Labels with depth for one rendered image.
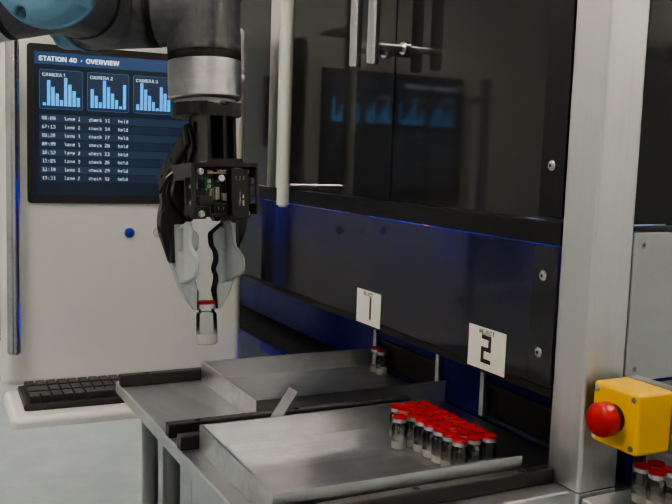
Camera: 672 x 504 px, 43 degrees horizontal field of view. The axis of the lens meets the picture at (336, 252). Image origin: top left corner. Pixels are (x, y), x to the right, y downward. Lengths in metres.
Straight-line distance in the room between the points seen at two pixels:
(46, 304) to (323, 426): 0.76
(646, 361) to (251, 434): 0.53
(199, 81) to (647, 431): 0.62
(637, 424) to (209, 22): 0.63
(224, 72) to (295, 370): 0.85
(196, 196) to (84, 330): 1.02
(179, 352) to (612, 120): 1.14
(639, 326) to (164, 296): 1.06
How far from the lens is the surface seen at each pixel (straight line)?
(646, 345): 1.15
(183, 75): 0.88
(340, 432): 1.29
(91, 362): 1.87
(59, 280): 1.83
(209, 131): 0.86
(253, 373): 1.59
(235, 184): 0.86
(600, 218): 1.07
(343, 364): 1.66
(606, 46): 1.07
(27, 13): 0.78
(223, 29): 0.89
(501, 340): 1.21
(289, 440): 1.25
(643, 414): 1.04
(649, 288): 1.14
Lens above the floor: 1.28
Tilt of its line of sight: 6 degrees down
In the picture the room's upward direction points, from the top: 2 degrees clockwise
